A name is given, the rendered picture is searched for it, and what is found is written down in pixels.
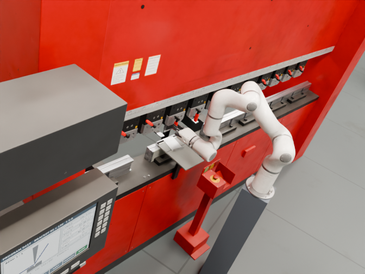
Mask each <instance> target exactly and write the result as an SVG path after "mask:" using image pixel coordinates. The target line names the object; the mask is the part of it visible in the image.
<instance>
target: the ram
mask: <svg viewBox="0 0 365 274"><path fill-rule="evenodd" d="M359 1H360V0H111V5H110V12H109V19H108V26H107V30H106V37H105V44H104V51H103V58H102V65H101V70H100V76H99V82H100V83H101V84H103V85H104V86H105V87H107V88H108V89H109V90H111V91H112V92H113V93H115V94H116V95H117V96H119V97H120V98H121V99H123V100H124V101H126V102H127V104H128V106H127V111H126V112H128V111H131V110H134V109H137V108H140V107H144V106H147V105H150V104H153V103H156V102H159V101H163V100H165V99H169V98H172V97H175V96H178V95H182V94H185V93H187V92H191V91H194V90H197V89H201V88H204V87H206V86H209V85H213V84H216V83H219V82H223V81H225V80H228V79H231V78H235V77H238V76H241V75H244V74H247V73H251V72H254V71H257V70H260V69H263V68H266V67H270V66H273V65H276V64H279V63H283V62H285V61H289V60H292V59H295V58H298V57H302V56H304V55H307V54H311V53H314V52H317V51H321V50H323V49H326V48H329V47H333V46H335V45H336V43H337V41H338V39H339V37H340V36H341V34H342V32H343V30H344V28H345V26H346V25H347V23H348V21H349V19H350V17H351V15H352V14H353V12H354V10H355V8H356V6H357V4H358V2H359ZM332 50H333V49H331V50H328V51H325V52H322V53H319V54H316V55H312V56H310V57H307V58H304V59H300V60H297V61H294V62H292V63H289V64H285V65H282V66H279V67H276V68H273V69H270V70H267V71H264V72H260V73H257V74H254V75H252V76H249V77H245V78H242V79H239V80H236V81H234V82H230V83H227V84H224V85H221V86H218V87H215V88H212V89H209V90H205V91H202V92H199V93H197V94H194V95H190V96H187V97H184V98H181V99H178V100H175V101H172V102H169V103H166V104H163V105H160V106H157V107H154V108H150V109H147V110H144V111H141V112H139V113H136V114H132V115H129V116H126V117H125V119H124V120H125V121H126V120H129V119H132V118H135V117H138V116H141V115H144V114H147V113H150V112H152V111H156V110H159V109H162V108H165V107H168V106H170V105H174V104H176V103H179V102H182V101H185V100H188V99H191V98H194V97H197V96H200V95H203V94H206V93H209V92H212V91H215V90H218V89H221V88H224V87H227V86H230V85H233V84H236V83H239V82H242V81H245V80H248V79H251V78H254V77H257V76H260V75H263V74H266V73H269V72H272V71H275V70H278V69H281V68H283V67H286V66H290V65H293V64H296V63H299V62H301V61H304V60H307V59H311V58H314V57H317V56H319V55H322V54H325V53H329V52H332ZM159 54H161V57H160V61H159V65H158V69H157V72H156V74H151V75H148V76H144V74H145V71H146V67H147V62H148V58H149V57H151V56H154V55H159ZM140 58H143V60H142V65H141V69H140V70H138V71H134V72H133V68H134V63H135V59H140ZM125 61H129V64H128V69H127V74H126V78H125V82H121V83H117V84H113V85H111V81H112V75H113V71H114V65H115V64H116V63H122V62H125ZM134 73H140V74H139V78H137V79H133V80H131V76H132V74H134Z"/></svg>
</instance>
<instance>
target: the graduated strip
mask: <svg viewBox="0 0 365 274"><path fill-rule="evenodd" d="M334 47H335V46H333V47H329V48H326V49H323V50H321V51H317V52H314V53H311V54H307V55H304V56H302V57H298V58H295V59H292V60H289V61H285V62H283V63H279V64H276V65H273V66H270V67H266V68H263V69H260V70H257V71H254V72H251V73H247V74H244V75H241V76H238V77H235V78H231V79H228V80H225V81H223V82H219V83H216V84H213V85H209V86H206V87H204V88H201V89H197V90H194V91H191V92H187V93H185V94H182V95H178V96H175V97H172V98H169V99H165V100H163V101H159V102H156V103H153V104H150V105H147V106H144V107H140V108H137V109H134V110H131V111H128V112H126V114H125V117H126V116H129V115H132V114H136V113H139V112H141V111H144V110H147V109H150V108H154V107H157V106H160V105H163V104H166V103H169V102H172V101H175V100H178V99H181V98H184V97H187V96H190V95H194V94H197V93H199V92H202V91H205V90H209V89H212V88H215V87H218V86H221V85H224V84H227V83H230V82H234V81H236V80H239V79H242V78H245V77H249V76H252V75H254V74H257V73H260V72H264V71H267V70H270V69H273V68H276V67H279V66H282V65H285V64H289V63H292V62H294V61H297V60H300V59H304V58H307V57H310V56H312V55H316V54H319V53H322V52H325V51H328V50H331V49H334Z"/></svg>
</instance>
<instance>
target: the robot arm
mask: <svg viewBox="0 0 365 274"><path fill-rule="evenodd" d="M227 107H231V108H234V109H237V110H239V111H242V112H245V113H251V112H252V114H253V116H254V118H255V120H256V122H257V123H258V124H259V126H260V127H261V129H262V130H263V131H264V132H265V133H266V134H268V135H269V137H270V139H271V142H272V145H273V153H272V154H269V155H267V156H266V157H265V158H264V160H263V162H262V164H261V166H260V168H259V170H258V172H257V174H256V176H255V177H250V178H248V179H247V181H246V188H247V190H248V191H249V192H250V193H251V194H252V195H253V196H255V197H257V198H260V199H263V200H268V199H270V198H272V197H273V195H274V188H273V184H274V182H275V180H276V179H277V177H278V175H279V173H280V171H281V170H282V168H283V167H284V166H285V165H288V164H290V163H291V162H292V161H293V159H294V157H295V147H294V143H293V139H292V136H291V134H290V132H289V131H288V130H287V129H286V128H285V127H284V126H283V125H282V124H281V123H280V122H279V121H278V120H277V119H276V117H275V116H274V114H273V112H272V111H271V109H270V107H269V105H268V103H267V101H266V99H265V97H264V95H263V93H262V91H261V89H260V87H259V86H258V85H257V84H256V83H255V82H252V81H249V82H245V83H244V84H243V85H242V87H241V94H238V93H237V92H235V91H234V90H230V89H223V90H219V91H217V92H216V93H215V94H214V95H213V97H212V100H211V103H210V106H209V109H208V112H207V116H206V120H205V123H204V127H203V132H204V134H205V135H207V136H210V139H209V141H204V140H203V139H201V138H200V137H199V136H197V134H196V133H195V132H194V131H192V130H191V129H190V128H188V127H186V128H185V127H183V126H181V125H179V124H178V126H176V125H175V124H173V125H172V128H173V129H174V130H175V134H174V135H176V136H177V138H178V139H179V140H180V141H182V142H183V143H185V144H187V145H189V146H190V147H191V148H192V149H193V150H194V151H195V152H197V153H198V154H199V155H200V156H201V157H202V158H204V159H205V160H206V161H207V162H210V161H212V160H213V159H214V158H215V156H216V154H217V151H216V150H218V148H219V146H220V144H221V141H222V134H221V132H220V131H219V127H220V125H221V121H222V118H223V116H224V113H225V110H226V108H227Z"/></svg>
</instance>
